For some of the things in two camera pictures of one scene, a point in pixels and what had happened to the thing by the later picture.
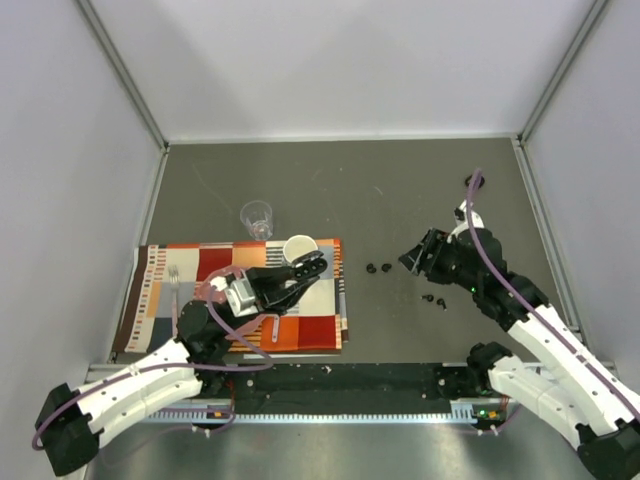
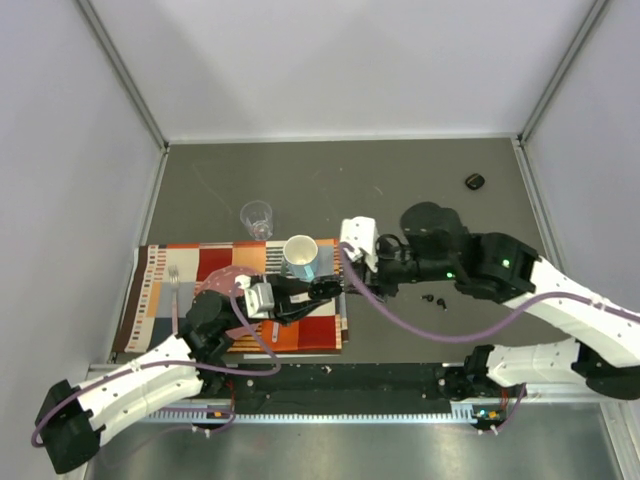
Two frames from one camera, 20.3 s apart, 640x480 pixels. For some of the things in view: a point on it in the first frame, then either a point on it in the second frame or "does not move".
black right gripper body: (445, 260) → (384, 282)
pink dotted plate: (205, 292) does not move
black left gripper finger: (292, 295) → (301, 312)
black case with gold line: (481, 183) does not move
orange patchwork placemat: (160, 278) does not move
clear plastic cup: (256, 215) does not move
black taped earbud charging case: (309, 265) → (322, 287)
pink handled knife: (275, 328) does not move
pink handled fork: (174, 285) does not move
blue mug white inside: (297, 246) does not move
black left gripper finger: (297, 273) → (292, 285)
